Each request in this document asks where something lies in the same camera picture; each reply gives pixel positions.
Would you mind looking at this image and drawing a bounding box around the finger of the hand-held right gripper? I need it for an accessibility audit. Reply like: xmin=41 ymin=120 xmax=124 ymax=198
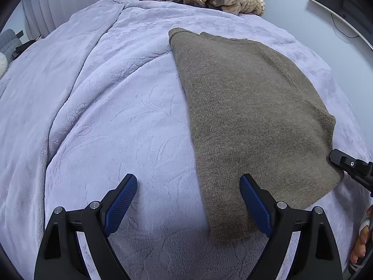
xmin=328 ymin=148 xmax=373 ymax=193

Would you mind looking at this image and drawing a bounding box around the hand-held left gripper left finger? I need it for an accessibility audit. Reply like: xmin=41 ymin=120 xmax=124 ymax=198
xmin=34 ymin=173 xmax=138 ymax=280

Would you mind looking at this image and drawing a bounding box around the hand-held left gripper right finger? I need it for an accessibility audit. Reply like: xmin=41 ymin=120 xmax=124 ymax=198
xmin=239 ymin=173 xmax=344 ymax=280

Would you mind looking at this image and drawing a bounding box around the olive brown knit sweater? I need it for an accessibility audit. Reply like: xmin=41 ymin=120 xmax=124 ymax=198
xmin=168 ymin=27 xmax=345 ymax=246

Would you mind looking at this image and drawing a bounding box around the person's right hand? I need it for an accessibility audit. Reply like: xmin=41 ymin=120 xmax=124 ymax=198
xmin=350 ymin=205 xmax=373 ymax=266

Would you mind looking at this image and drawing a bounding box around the lavender fleece blanket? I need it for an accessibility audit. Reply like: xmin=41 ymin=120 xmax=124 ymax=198
xmin=0 ymin=0 xmax=373 ymax=280

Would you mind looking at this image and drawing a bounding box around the curved black monitor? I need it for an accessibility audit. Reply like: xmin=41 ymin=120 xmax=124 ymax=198
xmin=306 ymin=0 xmax=373 ymax=49

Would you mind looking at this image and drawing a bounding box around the white round pillow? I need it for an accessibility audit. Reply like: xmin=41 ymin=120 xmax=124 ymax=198
xmin=0 ymin=52 xmax=9 ymax=78

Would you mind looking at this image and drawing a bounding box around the grey quilted cushion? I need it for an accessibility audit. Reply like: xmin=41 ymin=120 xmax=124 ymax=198
xmin=0 ymin=28 xmax=24 ymax=62

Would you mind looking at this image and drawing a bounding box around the grey pleated curtain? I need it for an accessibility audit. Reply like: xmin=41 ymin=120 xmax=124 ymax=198
xmin=23 ymin=0 xmax=159 ymax=37

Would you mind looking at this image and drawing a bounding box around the black monitor cable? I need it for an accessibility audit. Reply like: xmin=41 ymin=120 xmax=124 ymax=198
xmin=330 ymin=13 xmax=359 ymax=39

